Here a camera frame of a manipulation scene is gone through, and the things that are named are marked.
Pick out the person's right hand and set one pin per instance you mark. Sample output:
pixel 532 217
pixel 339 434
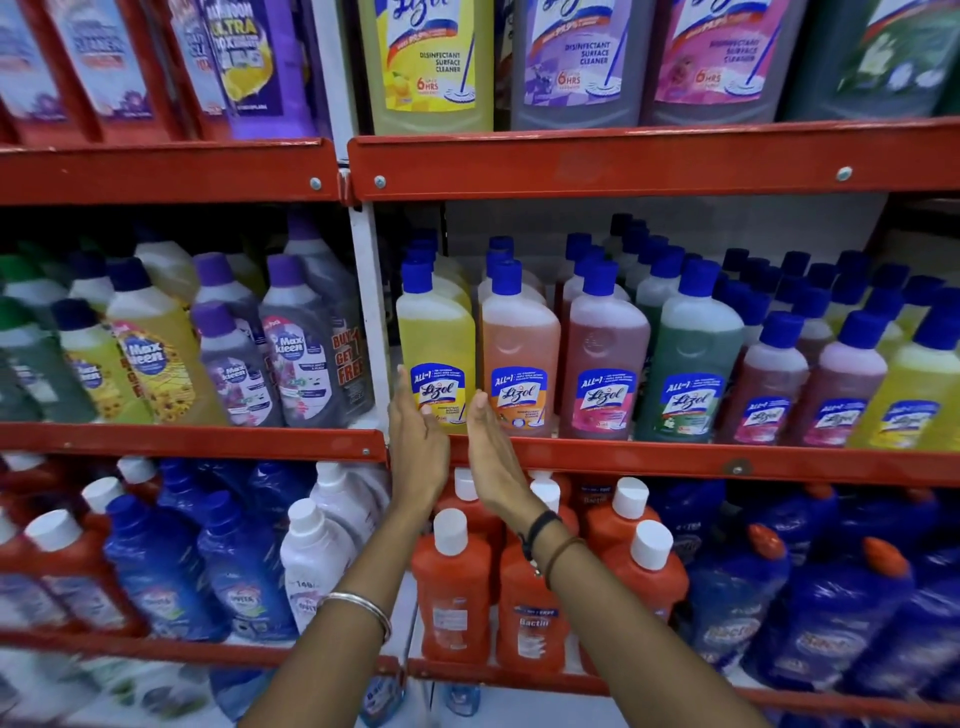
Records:
pixel 499 472

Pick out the person's left hand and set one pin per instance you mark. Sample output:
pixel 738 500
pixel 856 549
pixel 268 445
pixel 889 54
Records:
pixel 416 457

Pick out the person's right fingers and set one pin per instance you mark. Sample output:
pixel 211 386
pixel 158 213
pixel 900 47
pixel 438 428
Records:
pixel 480 439

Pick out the person's left thumb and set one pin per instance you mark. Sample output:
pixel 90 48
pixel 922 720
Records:
pixel 435 429

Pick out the yellow cleaner bottle blue cap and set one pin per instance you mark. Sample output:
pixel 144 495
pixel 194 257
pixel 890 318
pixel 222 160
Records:
pixel 439 337

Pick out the person's left forearm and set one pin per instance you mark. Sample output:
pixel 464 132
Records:
pixel 360 600

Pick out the person's right forearm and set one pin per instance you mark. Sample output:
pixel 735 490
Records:
pixel 622 630

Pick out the white cleaner bottle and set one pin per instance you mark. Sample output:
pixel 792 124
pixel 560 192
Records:
pixel 315 555
pixel 349 499

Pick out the group of orange white-capped bottles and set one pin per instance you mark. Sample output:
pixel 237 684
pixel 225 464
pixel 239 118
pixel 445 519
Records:
pixel 454 592

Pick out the dark blue cleaner bottle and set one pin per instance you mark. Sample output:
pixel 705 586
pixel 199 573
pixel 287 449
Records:
pixel 281 487
pixel 180 487
pixel 161 570
pixel 247 570

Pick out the silver metal bangle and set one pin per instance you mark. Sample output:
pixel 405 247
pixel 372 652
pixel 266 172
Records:
pixel 367 606

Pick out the rows of blue-capped cleaner bottles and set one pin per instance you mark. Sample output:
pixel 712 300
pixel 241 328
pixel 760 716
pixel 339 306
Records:
pixel 690 352

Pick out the red metal shelf beam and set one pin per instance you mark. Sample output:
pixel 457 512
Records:
pixel 652 161
pixel 825 705
pixel 187 442
pixel 712 461
pixel 165 172

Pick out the clear light blue bottle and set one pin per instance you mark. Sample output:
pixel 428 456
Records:
pixel 236 694
pixel 382 701
pixel 461 699

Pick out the cluster of mixed floor cleaner bottles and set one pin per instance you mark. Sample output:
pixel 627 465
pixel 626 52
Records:
pixel 187 345

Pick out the large yellow cleaner bottle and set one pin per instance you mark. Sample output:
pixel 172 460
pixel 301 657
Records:
pixel 427 60

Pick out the group of blue orange-capped bottles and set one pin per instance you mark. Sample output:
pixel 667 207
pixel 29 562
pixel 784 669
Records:
pixel 825 592

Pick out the large lavender cleaner bottle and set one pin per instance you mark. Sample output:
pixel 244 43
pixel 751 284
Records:
pixel 581 60

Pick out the group of red white-capped bottles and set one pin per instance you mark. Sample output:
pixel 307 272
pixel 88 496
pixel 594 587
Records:
pixel 67 570

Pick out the purple bathroom cleaner bottle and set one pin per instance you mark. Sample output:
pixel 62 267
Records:
pixel 259 67

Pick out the red bottle pale label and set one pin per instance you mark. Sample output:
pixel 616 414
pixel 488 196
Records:
pixel 195 67
pixel 105 67
pixel 34 75

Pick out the large pink-label cleaner bottle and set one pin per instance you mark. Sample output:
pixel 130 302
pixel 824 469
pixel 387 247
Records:
pixel 720 56

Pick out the large green cleaner bottle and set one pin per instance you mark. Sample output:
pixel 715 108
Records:
pixel 885 60

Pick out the white shelf upright post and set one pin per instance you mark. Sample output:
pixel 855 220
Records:
pixel 367 285

